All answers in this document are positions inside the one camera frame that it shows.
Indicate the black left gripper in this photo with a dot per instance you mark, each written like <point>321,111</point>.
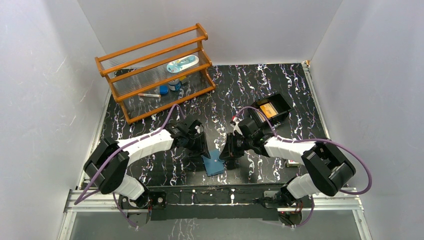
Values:
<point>201,143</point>

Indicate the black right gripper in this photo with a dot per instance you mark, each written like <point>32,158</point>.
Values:
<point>230,151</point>

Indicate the blue card holder wallet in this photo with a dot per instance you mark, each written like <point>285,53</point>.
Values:
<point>213,165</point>

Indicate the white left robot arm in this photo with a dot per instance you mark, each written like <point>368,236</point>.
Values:
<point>107,165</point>

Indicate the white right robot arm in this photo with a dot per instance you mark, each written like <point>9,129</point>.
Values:
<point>328,169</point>

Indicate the orange card in tray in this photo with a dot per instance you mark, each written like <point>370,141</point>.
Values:
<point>269,110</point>

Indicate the black card tray box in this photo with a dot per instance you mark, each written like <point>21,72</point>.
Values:
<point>281,105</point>

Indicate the white red small box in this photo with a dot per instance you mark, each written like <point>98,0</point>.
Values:
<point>291,163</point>

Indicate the small blue lidded jar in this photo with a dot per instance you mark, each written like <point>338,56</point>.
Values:
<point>174,85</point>

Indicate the blue small box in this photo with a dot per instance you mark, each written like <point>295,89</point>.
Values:
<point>163,90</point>

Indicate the white orange marker pen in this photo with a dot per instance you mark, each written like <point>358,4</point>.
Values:
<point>149,95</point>

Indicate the orange wooden shelf rack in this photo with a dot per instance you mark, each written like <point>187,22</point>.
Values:
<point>142,69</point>

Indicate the white blue packaged item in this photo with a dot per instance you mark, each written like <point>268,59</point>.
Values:
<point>182,64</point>

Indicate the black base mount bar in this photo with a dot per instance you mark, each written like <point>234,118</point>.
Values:
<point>232,201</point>

